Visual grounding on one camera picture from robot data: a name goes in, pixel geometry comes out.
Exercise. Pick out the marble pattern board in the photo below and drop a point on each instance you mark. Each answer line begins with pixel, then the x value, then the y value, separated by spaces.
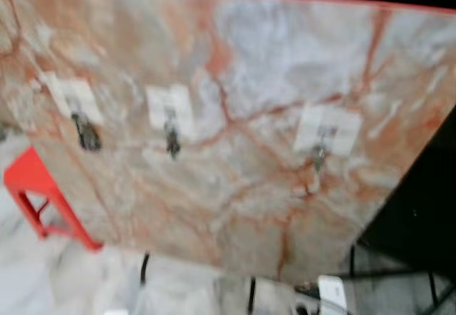
pixel 249 65

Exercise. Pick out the silver hook on white pad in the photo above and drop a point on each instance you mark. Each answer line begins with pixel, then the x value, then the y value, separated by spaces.
pixel 171 105
pixel 328 126
pixel 71 94

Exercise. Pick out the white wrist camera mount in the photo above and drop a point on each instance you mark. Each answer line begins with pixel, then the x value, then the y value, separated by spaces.
pixel 115 312
pixel 333 297

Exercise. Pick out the dark grey sideboard cabinet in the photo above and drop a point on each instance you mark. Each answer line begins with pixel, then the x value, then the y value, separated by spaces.
pixel 420 215

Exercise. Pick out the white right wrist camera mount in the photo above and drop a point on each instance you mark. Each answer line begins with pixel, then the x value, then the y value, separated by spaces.
pixel 333 297

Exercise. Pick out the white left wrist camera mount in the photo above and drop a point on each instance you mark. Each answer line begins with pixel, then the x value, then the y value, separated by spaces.
pixel 115 312

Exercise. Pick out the red plastic stool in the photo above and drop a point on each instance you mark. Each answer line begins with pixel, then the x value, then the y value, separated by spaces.
pixel 28 172

